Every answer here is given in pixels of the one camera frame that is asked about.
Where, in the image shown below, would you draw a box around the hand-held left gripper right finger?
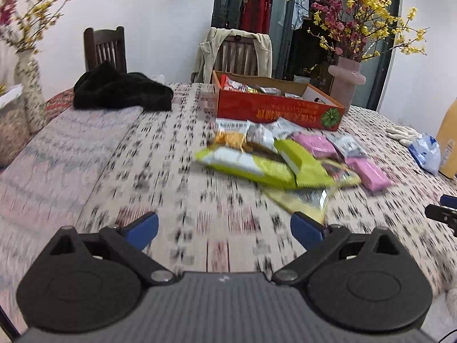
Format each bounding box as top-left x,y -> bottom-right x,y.
271,212 -> 403,288

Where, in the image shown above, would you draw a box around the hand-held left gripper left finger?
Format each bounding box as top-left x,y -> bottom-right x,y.
48,212 -> 177,288

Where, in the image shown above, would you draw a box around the lime green snack packet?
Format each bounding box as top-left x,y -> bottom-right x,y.
274,139 -> 339,189

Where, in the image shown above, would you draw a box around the pink snack packet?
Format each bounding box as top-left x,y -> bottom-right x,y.
344,156 -> 394,193
292,133 -> 340,160

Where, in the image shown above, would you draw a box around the long green white snack packet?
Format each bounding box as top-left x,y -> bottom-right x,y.
195,145 -> 298,189

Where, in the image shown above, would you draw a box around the yellow white snack packet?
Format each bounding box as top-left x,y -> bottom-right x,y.
213,119 -> 251,151

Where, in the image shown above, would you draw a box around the red cardboard box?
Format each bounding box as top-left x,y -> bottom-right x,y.
212,70 -> 346,131

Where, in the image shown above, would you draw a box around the blue white plastic bag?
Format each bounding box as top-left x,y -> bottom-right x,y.
408,133 -> 442,176

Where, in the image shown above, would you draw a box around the yellow thermos jug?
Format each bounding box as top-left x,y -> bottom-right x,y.
436,98 -> 457,180

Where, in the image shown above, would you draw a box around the white gloves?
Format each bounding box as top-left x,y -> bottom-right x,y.
385,125 -> 417,146

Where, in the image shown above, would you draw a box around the pink patterned table runner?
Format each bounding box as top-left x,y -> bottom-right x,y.
0,105 -> 144,294

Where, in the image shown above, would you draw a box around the black cloth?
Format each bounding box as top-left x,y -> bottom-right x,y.
74,60 -> 175,112

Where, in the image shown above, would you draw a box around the red patterned cloth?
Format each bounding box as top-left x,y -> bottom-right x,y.
43,89 -> 78,123

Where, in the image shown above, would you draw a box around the pink glass vase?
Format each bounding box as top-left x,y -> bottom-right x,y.
328,56 -> 367,110

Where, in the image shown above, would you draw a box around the clear plastic lidded container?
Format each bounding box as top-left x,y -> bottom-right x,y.
0,84 -> 31,167

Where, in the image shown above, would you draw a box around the slim floral patterned vase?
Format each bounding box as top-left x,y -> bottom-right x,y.
16,51 -> 46,133

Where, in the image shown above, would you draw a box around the slatted wooden chair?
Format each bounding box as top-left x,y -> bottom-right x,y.
219,35 -> 260,76

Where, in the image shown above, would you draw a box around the dark wooden chair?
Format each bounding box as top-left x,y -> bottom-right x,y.
83,26 -> 128,74

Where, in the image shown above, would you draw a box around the beige jacket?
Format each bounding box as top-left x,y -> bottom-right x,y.
191,27 -> 274,84

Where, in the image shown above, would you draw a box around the pink and yellow blossom branches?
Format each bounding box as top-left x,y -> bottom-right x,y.
280,0 -> 429,64

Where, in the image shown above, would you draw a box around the hanging red costume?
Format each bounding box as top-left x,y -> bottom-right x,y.
241,0 -> 278,35

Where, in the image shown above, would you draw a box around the thin yellow flower branches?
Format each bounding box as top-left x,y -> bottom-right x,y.
0,0 -> 85,55

